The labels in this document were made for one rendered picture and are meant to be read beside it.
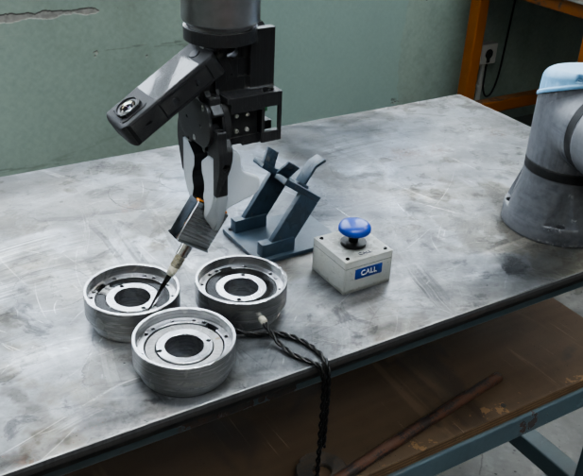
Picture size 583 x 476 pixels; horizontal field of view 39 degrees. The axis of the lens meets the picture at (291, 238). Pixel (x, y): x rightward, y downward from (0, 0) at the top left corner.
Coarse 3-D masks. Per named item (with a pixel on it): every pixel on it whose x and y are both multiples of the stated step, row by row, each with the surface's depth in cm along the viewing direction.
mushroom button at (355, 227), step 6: (342, 222) 98; (348, 222) 98; (354, 222) 98; (360, 222) 98; (366, 222) 99; (342, 228) 98; (348, 228) 97; (354, 228) 97; (360, 228) 97; (366, 228) 98; (348, 234) 97; (354, 234) 97; (360, 234) 97; (366, 234) 97; (354, 240) 99
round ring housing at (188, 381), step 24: (168, 312) 86; (192, 312) 87; (144, 336) 84; (168, 336) 84; (192, 336) 85; (144, 360) 79; (168, 360) 81; (192, 360) 81; (216, 360) 79; (168, 384) 79; (192, 384) 79; (216, 384) 82
